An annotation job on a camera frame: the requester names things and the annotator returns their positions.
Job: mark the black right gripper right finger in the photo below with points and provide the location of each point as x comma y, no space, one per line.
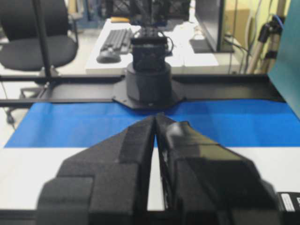
205,183

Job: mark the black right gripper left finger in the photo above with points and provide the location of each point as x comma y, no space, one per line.
106,184

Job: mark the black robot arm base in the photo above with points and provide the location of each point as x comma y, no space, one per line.
148,83

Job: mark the blue table mat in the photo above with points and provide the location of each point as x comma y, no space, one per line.
232,123

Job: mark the black computer mouse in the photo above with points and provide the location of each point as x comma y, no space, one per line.
108,57

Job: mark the white desk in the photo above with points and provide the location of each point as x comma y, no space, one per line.
182,61

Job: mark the teal backdrop board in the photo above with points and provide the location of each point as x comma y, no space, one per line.
285,75

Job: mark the black keyboard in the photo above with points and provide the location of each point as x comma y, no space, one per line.
118,41

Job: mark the black office chair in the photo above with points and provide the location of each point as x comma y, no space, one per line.
23,52

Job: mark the black computer monitor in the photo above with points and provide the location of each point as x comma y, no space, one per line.
210,15

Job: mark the black vertical pole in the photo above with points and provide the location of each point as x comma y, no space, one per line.
48,70

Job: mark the black metal frame rail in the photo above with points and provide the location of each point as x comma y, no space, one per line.
99,89

